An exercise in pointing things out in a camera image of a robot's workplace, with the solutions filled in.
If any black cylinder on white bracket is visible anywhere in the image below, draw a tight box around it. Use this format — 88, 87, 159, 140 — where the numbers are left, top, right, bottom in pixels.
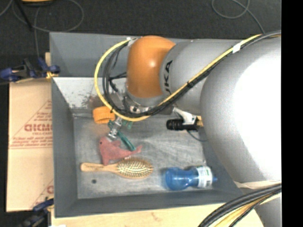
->
166, 107, 204, 132

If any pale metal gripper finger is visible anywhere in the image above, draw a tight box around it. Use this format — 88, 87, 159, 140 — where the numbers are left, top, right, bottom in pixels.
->
107, 129, 137, 151

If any brown cardboard board red print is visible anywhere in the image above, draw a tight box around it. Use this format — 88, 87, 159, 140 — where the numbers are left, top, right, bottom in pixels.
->
5, 81, 55, 213

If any blue plastic bottle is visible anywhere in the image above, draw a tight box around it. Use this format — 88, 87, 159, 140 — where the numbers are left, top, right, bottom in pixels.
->
161, 165, 218, 191

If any wooden hairbrush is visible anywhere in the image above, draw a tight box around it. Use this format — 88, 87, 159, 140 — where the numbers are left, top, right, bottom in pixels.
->
80, 157, 154, 180

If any orange rounded object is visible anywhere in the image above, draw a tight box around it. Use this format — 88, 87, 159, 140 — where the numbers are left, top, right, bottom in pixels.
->
92, 106, 115, 125

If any pink toy whale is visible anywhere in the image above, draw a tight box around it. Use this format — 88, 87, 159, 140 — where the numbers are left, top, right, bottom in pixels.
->
98, 136, 143, 166

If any grey metal bin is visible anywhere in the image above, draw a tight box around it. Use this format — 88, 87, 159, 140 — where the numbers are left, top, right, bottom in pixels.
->
49, 31, 245, 218

